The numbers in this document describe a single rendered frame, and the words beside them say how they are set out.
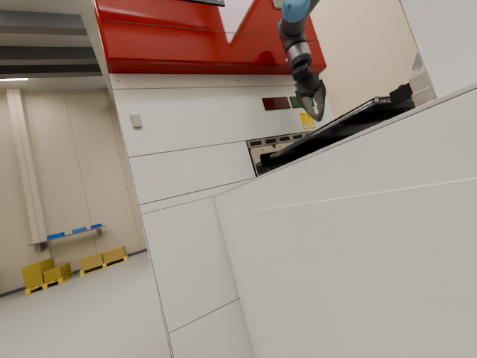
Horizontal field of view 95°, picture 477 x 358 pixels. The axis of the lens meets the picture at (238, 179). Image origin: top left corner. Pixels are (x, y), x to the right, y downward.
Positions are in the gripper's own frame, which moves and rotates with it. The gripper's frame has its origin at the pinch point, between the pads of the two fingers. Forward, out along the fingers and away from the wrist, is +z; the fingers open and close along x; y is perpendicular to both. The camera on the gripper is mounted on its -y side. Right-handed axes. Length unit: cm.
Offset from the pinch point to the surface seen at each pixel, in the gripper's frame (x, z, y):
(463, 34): -12, 10, -49
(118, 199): 646, -88, 422
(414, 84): -15.3, 7.8, -28.0
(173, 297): 45, 38, -30
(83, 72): 544, -445, 323
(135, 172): 47, 4, -31
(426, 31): -10.5, 8.3, -48.1
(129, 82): 44, -22, -29
